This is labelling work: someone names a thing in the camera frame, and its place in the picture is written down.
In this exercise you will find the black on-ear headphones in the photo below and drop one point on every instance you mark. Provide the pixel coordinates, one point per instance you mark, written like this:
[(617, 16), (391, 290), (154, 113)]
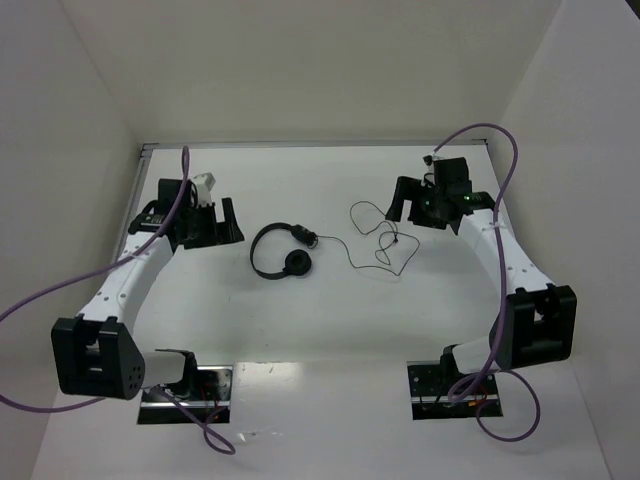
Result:
[(281, 250)]

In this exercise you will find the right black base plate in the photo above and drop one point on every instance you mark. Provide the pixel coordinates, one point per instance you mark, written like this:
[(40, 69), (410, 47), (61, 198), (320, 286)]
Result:
[(429, 401)]

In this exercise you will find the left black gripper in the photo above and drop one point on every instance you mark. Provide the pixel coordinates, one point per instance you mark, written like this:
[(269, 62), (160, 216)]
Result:
[(210, 232)]

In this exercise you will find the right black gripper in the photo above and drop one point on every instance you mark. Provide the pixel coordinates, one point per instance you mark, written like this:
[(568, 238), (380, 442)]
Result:
[(411, 189)]

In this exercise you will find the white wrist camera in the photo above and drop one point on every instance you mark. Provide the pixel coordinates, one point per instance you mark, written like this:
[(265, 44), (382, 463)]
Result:
[(203, 184), (431, 158)]

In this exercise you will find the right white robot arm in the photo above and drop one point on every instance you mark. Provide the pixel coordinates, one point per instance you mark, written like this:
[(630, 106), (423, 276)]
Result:
[(536, 319)]

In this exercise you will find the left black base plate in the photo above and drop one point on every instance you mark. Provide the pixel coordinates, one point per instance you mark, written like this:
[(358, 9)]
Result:
[(208, 400)]

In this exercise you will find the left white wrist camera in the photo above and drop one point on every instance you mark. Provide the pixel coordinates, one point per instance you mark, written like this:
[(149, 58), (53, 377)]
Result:
[(203, 184)]

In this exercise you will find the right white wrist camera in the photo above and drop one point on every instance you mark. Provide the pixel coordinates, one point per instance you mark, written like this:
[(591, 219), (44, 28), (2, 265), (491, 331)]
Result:
[(431, 158)]

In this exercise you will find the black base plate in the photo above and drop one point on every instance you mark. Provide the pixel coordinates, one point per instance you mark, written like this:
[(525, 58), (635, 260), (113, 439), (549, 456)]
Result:
[(429, 401), (208, 400)]

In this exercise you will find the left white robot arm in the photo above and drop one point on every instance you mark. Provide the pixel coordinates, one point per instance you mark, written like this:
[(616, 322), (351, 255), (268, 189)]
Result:
[(95, 353)]

